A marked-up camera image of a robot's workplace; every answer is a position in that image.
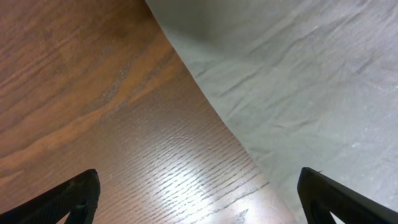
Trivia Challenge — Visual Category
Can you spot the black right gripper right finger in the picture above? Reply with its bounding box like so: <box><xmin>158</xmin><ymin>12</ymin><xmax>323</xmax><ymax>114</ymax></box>
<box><xmin>297</xmin><ymin>167</ymin><xmax>397</xmax><ymax>224</ymax></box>

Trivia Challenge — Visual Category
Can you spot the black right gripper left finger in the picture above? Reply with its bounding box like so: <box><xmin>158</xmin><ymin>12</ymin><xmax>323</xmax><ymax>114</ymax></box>
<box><xmin>1</xmin><ymin>169</ymin><xmax>101</xmax><ymax>224</ymax></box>

